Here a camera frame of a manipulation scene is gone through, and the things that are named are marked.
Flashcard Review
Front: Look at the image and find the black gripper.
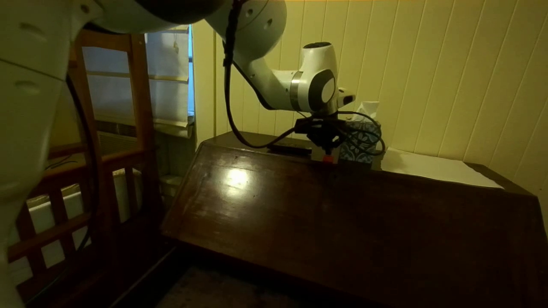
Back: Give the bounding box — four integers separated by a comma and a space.
294, 112, 351, 160

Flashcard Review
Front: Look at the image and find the white paper sheet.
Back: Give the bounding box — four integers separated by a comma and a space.
378, 148, 505, 191

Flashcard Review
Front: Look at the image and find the white framed window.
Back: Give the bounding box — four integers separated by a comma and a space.
80, 25, 197, 141

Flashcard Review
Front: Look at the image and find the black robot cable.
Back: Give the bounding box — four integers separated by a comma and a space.
221, 0, 387, 167

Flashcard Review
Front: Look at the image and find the white tissue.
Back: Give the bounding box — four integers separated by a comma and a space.
353, 100, 382, 124

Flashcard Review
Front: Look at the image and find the patterned tissue box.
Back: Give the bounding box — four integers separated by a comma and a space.
336, 119, 385, 172

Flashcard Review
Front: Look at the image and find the brown wooden chair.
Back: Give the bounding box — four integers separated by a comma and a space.
5, 30, 168, 305

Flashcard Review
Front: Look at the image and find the dark wooden slant desk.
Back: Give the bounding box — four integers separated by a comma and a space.
157, 131, 548, 308

